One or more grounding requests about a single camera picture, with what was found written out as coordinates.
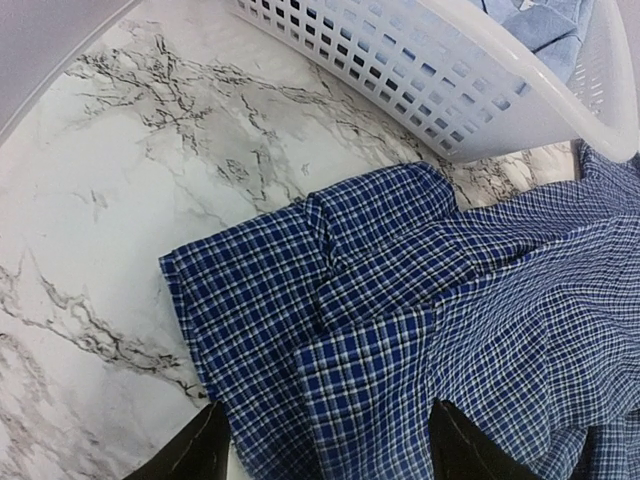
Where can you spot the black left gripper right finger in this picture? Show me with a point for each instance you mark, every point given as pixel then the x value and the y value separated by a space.
pixel 460 450

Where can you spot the white plastic basket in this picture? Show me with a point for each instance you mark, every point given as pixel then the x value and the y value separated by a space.
pixel 458 80

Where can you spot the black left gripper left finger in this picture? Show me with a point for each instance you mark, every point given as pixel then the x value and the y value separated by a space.
pixel 198 452

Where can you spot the light blue folded shirt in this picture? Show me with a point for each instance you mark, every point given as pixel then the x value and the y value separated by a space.
pixel 553 30

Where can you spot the blue checked shirt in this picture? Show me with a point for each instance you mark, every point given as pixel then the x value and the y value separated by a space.
pixel 329 328

